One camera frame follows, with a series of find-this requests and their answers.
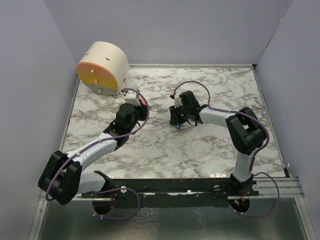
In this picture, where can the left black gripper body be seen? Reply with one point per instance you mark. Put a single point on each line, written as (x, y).
(139, 115)

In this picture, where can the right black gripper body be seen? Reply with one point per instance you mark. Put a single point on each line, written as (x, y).
(183, 114)

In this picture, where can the pink strap keyring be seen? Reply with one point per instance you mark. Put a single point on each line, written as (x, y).
(143, 101)

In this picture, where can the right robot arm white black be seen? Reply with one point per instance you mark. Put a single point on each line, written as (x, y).
(246, 132)

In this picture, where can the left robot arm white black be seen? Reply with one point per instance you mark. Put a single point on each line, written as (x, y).
(62, 175)

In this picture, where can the cream cylinder tricolour face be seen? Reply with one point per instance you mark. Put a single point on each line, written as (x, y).
(103, 68)

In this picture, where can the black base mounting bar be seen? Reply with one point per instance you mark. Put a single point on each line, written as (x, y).
(171, 192)

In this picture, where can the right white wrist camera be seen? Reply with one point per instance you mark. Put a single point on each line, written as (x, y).
(177, 101)

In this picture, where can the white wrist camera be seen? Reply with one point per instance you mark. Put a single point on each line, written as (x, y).
(177, 101)
(131, 97)

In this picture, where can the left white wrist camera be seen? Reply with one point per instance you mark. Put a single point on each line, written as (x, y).
(131, 97)

